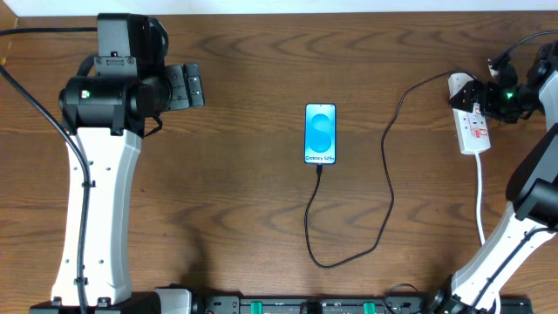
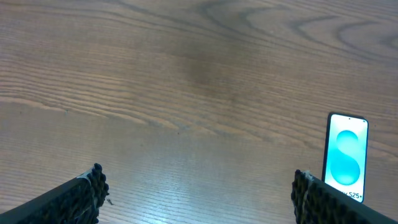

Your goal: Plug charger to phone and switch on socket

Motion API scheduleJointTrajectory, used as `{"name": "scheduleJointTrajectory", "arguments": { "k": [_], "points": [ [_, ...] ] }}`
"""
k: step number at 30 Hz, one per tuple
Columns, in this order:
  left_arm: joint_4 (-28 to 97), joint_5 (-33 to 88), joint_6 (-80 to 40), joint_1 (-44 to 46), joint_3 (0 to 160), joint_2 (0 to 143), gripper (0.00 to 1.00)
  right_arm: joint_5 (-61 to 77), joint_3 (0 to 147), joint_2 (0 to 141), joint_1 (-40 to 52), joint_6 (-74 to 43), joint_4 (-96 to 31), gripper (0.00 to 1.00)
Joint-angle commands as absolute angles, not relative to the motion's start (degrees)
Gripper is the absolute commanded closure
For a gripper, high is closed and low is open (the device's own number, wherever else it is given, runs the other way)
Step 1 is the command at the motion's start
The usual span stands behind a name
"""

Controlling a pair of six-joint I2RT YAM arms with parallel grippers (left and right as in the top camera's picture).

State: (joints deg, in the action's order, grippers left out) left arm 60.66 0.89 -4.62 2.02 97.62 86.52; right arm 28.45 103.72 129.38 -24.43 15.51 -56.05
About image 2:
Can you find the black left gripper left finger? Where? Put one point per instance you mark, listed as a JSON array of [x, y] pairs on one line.
[[77, 201]]

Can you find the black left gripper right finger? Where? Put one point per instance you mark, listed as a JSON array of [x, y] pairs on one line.
[[317, 202]]

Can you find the blue samsung galaxy phone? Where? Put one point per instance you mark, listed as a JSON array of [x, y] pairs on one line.
[[345, 155]]

